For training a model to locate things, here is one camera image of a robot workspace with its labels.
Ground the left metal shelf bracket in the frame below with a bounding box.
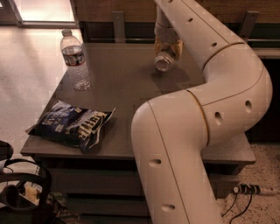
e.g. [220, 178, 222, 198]
[112, 11, 126, 43]

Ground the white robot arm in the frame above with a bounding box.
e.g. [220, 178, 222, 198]
[131, 0, 272, 224]

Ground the clear plastic water bottle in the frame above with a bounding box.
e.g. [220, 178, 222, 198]
[60, 29, 90, 91]

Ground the black power cable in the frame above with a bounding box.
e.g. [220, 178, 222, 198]
[220, 191, 254, 224]

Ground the right metal shelf bracket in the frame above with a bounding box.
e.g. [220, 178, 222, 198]
[238, 10, 259, 39]

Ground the blue chip bag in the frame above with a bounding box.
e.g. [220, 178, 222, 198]
[26, 101, 116, 152]

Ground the white power strip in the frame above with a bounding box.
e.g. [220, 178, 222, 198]
[232, 184, 278, 197]

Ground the grey drawer cabinet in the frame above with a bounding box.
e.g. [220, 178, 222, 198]
[23, 44, 255, 224]

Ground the metal shelf bracket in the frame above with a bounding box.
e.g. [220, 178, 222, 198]
[238, 10, 259, 39]
[112, 11, 126, 43]

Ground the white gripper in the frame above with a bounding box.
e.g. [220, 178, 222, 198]
[154, 6, 183, 60]

